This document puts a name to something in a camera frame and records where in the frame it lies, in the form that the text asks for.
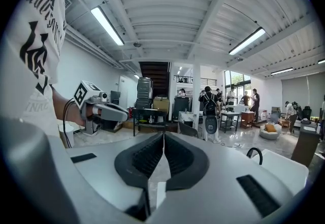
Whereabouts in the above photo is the brown cardboard box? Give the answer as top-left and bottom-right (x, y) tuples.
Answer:
(153, 97), (170, 113)

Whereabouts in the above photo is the white printed T-shirt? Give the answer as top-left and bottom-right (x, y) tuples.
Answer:
(0, 0), (69, 140)

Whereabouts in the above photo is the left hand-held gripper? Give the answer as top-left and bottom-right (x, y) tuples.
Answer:
(73, 80), (130, 136)

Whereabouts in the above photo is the white bathtub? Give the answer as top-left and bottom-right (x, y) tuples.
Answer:
(251, 149), (309, 193)

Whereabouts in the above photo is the dark brown cabinet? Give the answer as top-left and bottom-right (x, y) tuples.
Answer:
(290, 126), (322, 168)

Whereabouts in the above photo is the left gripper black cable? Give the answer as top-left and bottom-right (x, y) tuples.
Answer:
(63, 98), (77, 149)

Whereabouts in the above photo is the person's left forearm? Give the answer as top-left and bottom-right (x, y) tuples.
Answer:
(51, 85), (86, 127)

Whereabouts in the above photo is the wooden cabinet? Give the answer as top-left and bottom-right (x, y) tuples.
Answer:
(240, 111), (255, 129)

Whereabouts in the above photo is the black frame table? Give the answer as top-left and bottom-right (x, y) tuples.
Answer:
(132, 107), (169, 138)

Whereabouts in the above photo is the cream pouf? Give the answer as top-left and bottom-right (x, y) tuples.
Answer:
(259, 122), (282, 140)

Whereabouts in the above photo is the black curved faucet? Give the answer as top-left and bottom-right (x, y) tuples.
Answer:
(246, 147), (264, 166)

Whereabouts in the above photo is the dark green table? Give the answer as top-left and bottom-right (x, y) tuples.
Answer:
(219, 111), (241, 134)

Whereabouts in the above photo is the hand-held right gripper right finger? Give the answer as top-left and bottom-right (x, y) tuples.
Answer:
(151, 131), (297, 224)

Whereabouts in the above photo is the large window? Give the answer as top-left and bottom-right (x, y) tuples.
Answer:
(224, 70), (252, 97)

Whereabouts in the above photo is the stack of grey crates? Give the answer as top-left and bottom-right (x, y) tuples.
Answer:
(136, 77), (154, 110)

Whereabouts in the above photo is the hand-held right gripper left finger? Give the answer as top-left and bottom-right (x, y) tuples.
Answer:
(66, 131), (166, 224)

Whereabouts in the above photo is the white bucket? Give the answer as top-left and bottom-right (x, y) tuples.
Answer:
(58, 125), (75, 149)

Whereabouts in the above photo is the dark staircase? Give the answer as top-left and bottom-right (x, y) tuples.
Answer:
(139, 61), (171, 98)

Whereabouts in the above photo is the white pillar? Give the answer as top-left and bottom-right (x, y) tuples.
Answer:
(192, 62), (202, 130)

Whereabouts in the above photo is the black bin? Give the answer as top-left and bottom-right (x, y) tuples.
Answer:
(174, 96), (190, 122)

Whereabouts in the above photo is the white door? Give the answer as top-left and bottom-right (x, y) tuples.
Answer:
(119, 75), (135, 110)

